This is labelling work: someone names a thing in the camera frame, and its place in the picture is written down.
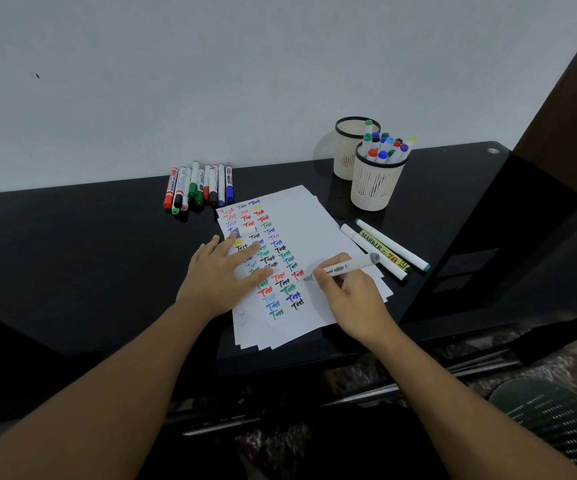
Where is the person's right hand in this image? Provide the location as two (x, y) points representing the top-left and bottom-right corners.
(313, 252), (395, 346)

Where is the person's left hand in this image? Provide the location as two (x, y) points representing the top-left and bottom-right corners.
(176, 234), (275, 321)

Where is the white marker with grey tip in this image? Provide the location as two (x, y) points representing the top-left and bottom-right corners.
(302, 252), (381, 283)

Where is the stack of white paper sheets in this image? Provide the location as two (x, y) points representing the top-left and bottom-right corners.
(216, 185), (394, 352)

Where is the person's left forearm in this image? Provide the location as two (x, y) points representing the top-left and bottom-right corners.
(0, 300), (220, 480)

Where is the person's right forearm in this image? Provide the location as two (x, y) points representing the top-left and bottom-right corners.
(356, 321), (577, 480)

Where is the plain white marker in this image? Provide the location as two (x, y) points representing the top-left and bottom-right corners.
(340, 224), (409, 282)

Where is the row of whiteboard markers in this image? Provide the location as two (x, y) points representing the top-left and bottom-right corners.
(163, 161), (236, 216)

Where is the yellow label marker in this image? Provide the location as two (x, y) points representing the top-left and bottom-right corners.
(358, 230), (412, 273)

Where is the white marker with teal cap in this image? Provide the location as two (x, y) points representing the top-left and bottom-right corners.
(354, 219), (432, 273)

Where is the cream slotted pen cup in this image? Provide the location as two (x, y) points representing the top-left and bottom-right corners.
(333, 117), (382, 182)
(350, 142), (409, 212)

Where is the bunch of colourful capped markers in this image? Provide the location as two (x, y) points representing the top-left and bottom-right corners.
(361, 120), (417, 164)

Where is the black mesh chair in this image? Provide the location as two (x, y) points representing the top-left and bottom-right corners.
(488, 377), (577, 480)

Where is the dark brown wooden door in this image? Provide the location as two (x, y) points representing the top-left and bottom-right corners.
(512, 5), (577, 199)

